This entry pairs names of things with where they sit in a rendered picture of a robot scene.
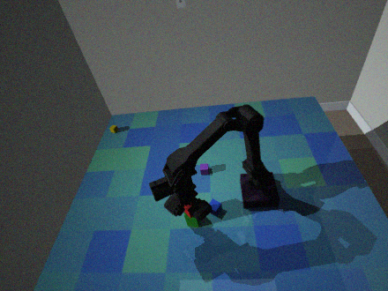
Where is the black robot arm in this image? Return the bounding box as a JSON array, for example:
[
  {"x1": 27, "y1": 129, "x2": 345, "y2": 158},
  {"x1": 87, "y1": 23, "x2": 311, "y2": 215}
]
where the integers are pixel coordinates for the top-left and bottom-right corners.
[{"x1": 149, "y1": 104, "x2": 271, "y2": 217}]

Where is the small purple cube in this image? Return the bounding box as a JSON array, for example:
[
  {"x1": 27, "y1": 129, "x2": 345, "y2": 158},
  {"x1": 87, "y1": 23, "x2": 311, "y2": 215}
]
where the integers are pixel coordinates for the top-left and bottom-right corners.
[{"x1": 200, "y1": 163, "x2": 209, "y2": 175}]

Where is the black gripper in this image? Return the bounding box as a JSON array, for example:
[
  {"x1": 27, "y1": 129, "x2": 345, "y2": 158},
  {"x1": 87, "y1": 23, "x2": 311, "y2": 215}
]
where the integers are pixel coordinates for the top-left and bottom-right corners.
[{"x1": 175, "y1": 183, "x2": 212, "y2": 221}]

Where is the red block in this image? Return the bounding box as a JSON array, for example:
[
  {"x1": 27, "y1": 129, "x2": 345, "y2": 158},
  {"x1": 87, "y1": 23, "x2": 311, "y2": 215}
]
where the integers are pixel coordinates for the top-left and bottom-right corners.
[{"x1": 183, "y1": 205, "x2": 193, "y2": 218}]

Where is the green block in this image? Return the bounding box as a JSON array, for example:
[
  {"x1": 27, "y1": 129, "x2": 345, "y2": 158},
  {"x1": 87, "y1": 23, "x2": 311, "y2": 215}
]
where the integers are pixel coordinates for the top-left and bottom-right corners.
[
  {"x1": 186, "y1": 221, "x2": 200, "y2": 227},
  {"x1": 184, "y1": 213, "x2": 198, "y2": 223}
]

